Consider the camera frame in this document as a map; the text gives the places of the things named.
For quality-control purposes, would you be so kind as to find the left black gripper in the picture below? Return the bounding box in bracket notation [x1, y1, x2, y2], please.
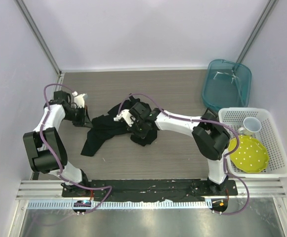
[64, 105, 93, 128]

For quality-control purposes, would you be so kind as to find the black t-shirt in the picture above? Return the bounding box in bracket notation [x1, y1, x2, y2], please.
[81, 96, 158, 157]

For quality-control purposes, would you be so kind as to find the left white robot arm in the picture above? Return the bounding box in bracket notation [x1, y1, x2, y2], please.
[23, 90, 92, 197]

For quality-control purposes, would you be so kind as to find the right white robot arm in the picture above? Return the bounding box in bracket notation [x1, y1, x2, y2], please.
[121, 102, 230, 195]

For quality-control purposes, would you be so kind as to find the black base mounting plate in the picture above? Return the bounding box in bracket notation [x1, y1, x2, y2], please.
[61, 178, 239, 198]

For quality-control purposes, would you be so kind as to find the teal transparent plastic bin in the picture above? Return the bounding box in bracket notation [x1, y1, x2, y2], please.
[202, 59, 252, 112]

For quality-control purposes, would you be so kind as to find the light blue mug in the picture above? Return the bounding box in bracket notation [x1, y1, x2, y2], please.
[238, 117, 262, 136]

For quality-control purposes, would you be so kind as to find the yellow dotted plate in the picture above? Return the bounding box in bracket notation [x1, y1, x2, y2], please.
[229, 135, 270, 173]

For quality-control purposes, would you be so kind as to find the white perforated plastic basket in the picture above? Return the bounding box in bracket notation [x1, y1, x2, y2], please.
[218, 107, 287, 179]

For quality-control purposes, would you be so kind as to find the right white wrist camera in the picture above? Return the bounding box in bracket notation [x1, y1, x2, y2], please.
[114, 109, 135, 127]

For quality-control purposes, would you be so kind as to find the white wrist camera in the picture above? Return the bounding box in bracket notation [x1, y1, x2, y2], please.
[72, 91, 88, 108]
[114, 109, 135, 127]

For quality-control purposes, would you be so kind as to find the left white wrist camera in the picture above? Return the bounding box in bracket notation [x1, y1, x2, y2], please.
[72, 91, 88, 108]

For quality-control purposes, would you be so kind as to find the white slotted cable duct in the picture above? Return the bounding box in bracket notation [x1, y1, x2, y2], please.
[27, 199, 212, 211]

